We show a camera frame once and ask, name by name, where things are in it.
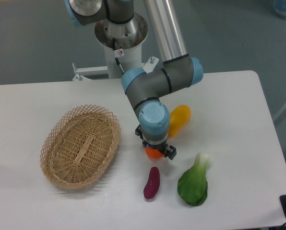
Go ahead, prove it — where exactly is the white metal base frame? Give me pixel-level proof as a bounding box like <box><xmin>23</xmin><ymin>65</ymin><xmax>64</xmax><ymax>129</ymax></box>
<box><xmin>72</xmin><ymin>56</ymin><xmax>159</xmax><ymax>81</ymax></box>

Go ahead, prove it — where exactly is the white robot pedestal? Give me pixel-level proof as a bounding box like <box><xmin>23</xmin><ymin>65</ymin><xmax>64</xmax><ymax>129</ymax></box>
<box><xmin>95</xmin><ymin>13</ymin><xmax>148</xmax><ymax>79</ymax></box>

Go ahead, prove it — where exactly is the orange fruit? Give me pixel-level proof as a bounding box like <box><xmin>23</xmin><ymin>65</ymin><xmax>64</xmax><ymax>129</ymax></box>
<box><xmin>145</xmin><ymin>146</ymin><xmax>164</xmax><ymax>159</ymax></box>

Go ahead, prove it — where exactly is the purple sweet potato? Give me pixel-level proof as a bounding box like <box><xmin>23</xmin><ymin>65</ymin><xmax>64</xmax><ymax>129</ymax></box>
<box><xmin>143</xmin><ymin>167</ymin><xmax>160</xmax><ymax>199</ymax></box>

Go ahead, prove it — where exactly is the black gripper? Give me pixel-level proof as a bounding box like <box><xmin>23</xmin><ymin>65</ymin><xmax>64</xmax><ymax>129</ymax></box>
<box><xmin>135</xmin><ymin>125</ymin><xmax>176</xmax><ymax>160</ymax></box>

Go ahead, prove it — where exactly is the green bok choy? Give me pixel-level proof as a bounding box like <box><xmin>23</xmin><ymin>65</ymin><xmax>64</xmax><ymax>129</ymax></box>
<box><xmin>177</xmin><ymin>152</ymin><xmax>210</xmax><ymax>207</ymax></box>

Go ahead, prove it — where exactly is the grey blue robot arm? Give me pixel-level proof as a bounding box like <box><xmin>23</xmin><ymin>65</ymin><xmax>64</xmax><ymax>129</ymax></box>
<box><xmin>65</xmin><ymin>0</ymin><xmax>203</xmax><ymax>159</ymax></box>

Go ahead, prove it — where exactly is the woven wicker basket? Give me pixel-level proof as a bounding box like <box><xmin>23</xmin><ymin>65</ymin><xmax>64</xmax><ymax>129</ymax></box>
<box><xmin>40</xmin><ymin>105</ymin><xmax>120</xmax><ymax>189</ymax></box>

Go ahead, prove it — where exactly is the black cable on pedestal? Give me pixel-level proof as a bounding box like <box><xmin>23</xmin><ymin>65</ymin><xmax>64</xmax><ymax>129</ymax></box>
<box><xmin>111</xmin><ymin>37</ymin><xmax>129</xmax><ymax>79</ymax></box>

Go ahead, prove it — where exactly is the yellow mango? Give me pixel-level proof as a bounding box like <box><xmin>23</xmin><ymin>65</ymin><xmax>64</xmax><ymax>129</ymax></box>
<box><xmin>168</xmin><ymin>104</ymin><xmax>191</xmax><ymax>137</ymax></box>

